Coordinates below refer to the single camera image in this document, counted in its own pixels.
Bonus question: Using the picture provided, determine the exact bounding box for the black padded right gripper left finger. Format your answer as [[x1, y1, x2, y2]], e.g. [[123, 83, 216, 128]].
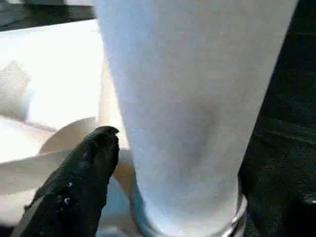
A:
[[10, 125, 121, 237]]

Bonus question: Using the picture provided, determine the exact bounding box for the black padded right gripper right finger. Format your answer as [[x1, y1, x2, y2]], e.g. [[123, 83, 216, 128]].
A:
[[247, 190, 316, 237]]

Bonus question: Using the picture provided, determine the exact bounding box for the white plastic table top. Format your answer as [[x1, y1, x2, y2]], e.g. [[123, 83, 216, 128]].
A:
[[0, 19, 149, 237]]

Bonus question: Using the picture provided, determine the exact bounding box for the white plastic table leg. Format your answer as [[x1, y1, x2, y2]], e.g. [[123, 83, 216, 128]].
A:
[[93, 0, 300, 237]]

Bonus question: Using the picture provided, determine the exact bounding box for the black work mat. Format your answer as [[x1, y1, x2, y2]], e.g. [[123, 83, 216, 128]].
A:
[[0, 0, 316, 237]]

